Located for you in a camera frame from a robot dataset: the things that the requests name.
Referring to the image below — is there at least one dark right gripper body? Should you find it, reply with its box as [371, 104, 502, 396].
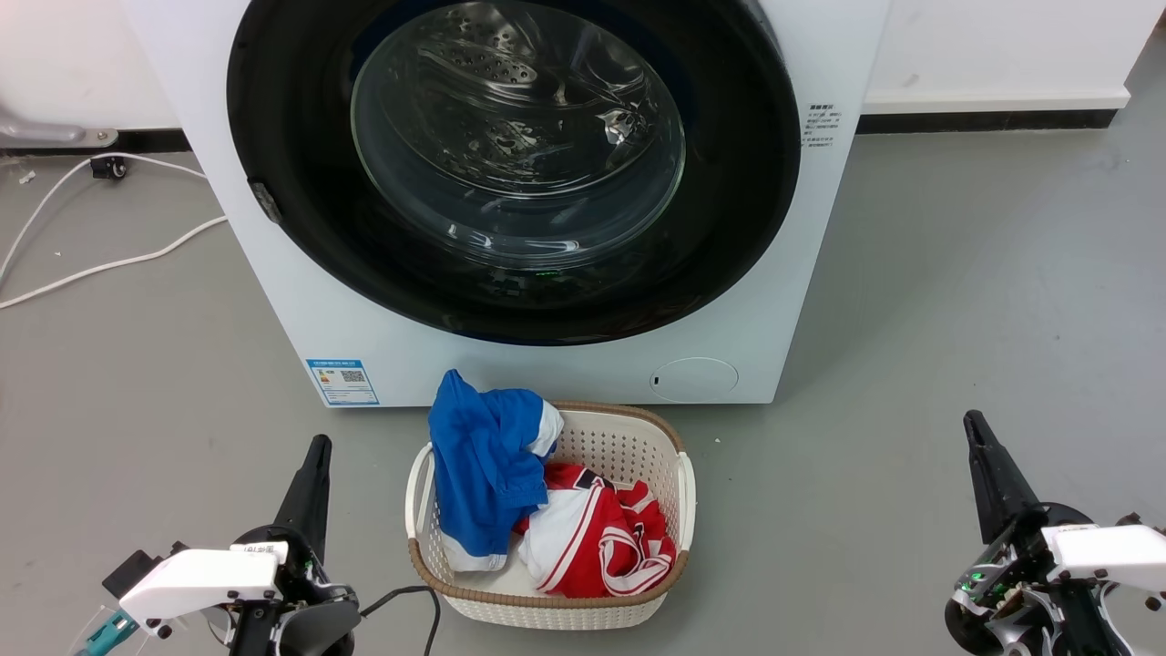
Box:
[945, 521, 1166, 656]

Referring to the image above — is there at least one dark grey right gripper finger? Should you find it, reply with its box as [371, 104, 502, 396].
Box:
[963, 410, 1049, 546]

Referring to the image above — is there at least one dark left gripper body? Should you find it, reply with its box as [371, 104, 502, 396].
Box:
[228, 525, 362, 656]

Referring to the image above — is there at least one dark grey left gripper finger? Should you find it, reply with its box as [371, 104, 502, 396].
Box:
[272, 435, 332, 562]

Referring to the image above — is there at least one white front-load washing machine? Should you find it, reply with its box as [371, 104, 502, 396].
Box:
[123, 0, 892, 408]

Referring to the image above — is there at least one black round washer door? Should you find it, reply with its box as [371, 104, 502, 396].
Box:
[226, 0, 803, 347]

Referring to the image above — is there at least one blue energy label sticker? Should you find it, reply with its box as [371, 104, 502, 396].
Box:
[306, 358, 380, 407]

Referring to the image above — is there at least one blue and white garment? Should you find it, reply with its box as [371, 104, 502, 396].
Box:
[428, 369, 565, 573]

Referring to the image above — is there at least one teal connector piece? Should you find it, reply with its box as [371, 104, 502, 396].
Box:
[77, 610, 139, 656]

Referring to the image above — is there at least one red and white garment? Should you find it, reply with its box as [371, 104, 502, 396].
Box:
[513, 462, 678, 600]

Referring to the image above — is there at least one white plastic laundry basket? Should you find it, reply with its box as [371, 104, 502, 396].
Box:
[405, 401, 697, 631]

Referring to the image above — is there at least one round white filter cover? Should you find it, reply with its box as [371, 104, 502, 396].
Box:
[649, 357, 740, 403]

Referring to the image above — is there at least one black baseboard strip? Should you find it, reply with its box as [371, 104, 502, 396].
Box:
[856, 109, 1120, 136]

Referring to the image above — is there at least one grey metal pipe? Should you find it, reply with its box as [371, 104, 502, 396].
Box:
[0, 105, 119, 149]

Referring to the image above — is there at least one white floor cable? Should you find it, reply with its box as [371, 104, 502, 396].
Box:
[0, 152, 209, 285]
[0, 215, 228, 311]

